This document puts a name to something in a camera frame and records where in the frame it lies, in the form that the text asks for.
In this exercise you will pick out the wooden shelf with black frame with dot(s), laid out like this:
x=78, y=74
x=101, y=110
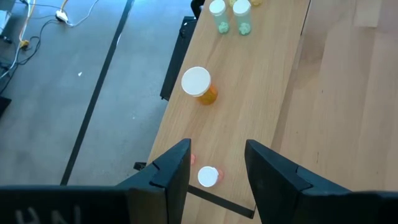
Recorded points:
x=248, y=93

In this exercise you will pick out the teal green medicine bottle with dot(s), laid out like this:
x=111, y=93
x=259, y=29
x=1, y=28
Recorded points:
x=219, y=15
x=243, y=17

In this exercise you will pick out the black flat floor bar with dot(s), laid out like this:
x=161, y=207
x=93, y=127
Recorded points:
x=178, y=56

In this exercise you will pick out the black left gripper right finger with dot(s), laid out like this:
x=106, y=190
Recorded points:
x=280, y=199

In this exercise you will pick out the large orange medicine bottle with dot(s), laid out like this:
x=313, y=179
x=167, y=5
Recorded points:
x=197, y=82

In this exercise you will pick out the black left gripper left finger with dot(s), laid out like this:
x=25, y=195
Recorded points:
x=140, y=202

